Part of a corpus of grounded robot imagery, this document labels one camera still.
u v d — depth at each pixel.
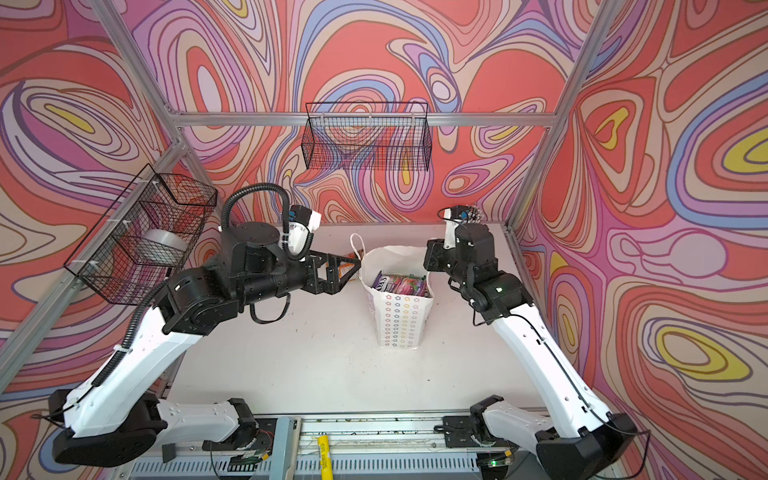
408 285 0.81
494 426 0.61
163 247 0.70
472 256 0.49
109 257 0.68
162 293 0.39
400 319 0.75
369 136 0.96
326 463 0.69
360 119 0.88
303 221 0.48
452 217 0.61
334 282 0.48
